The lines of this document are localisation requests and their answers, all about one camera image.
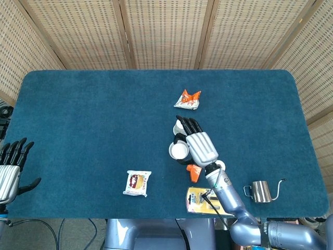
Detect black floor cable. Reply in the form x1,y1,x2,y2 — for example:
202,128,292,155
10,218,58,250

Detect blue plush table cover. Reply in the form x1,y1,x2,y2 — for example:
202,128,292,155
4,69,330,219

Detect orange plastic block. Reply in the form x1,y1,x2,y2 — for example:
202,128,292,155
186,164,202,183

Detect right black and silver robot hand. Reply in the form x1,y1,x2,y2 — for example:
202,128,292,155
173,115,220,167

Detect yellow razor blister pack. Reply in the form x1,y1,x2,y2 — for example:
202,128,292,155
186,186,235,216

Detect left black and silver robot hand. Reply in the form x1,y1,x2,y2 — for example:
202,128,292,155
0,137,42,203

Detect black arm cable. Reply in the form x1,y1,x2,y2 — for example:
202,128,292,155
202,190,236,231

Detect blue-grey robot torso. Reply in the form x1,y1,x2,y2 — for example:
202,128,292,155
104,218,216,250

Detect black equipment pile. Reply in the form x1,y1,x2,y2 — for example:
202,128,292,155
0,100,14,139

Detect woven wooden folding screen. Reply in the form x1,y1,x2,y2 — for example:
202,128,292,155
0,0,333,195

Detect orange and white snack wrapper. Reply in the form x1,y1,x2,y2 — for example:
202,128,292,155
173,89,202,111

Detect white pastry packet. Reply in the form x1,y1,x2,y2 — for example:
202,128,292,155
122,170,152,198

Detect steel gooseneck kettle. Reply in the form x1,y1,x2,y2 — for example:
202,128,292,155
243,178,287,204

